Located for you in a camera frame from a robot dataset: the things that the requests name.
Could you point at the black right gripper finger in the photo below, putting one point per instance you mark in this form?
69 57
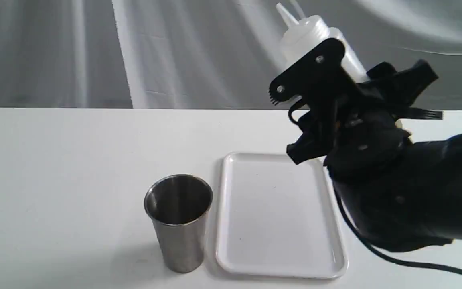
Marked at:
398 90

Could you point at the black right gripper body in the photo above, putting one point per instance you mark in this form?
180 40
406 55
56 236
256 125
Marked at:
351 126

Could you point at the plastic squeeze bottle with oil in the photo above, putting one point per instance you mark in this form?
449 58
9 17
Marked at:
305 33

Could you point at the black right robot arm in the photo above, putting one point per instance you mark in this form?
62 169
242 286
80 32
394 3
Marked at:
401 195

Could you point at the stainless steel cup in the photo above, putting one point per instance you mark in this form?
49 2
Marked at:
178 206

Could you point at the white plastic tray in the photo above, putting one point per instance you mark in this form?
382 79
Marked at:
277 219

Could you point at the grey backdrop cloth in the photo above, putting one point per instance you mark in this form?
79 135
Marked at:
204 54

